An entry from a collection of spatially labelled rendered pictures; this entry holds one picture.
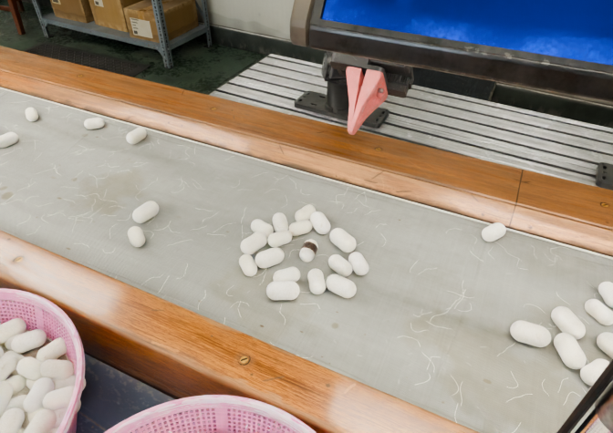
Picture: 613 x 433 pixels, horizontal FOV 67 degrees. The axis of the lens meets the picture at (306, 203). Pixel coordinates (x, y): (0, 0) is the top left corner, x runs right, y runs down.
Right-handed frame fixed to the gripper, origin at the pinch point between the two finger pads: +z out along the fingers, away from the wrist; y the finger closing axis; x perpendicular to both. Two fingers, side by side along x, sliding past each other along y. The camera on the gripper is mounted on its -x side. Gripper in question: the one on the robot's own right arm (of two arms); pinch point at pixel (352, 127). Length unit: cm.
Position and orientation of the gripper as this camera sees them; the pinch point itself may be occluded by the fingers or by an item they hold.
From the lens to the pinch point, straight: 60.7
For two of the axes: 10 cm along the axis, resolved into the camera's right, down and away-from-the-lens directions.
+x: 2.7, 2.0, 9.4
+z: -3.2, 9.4, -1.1
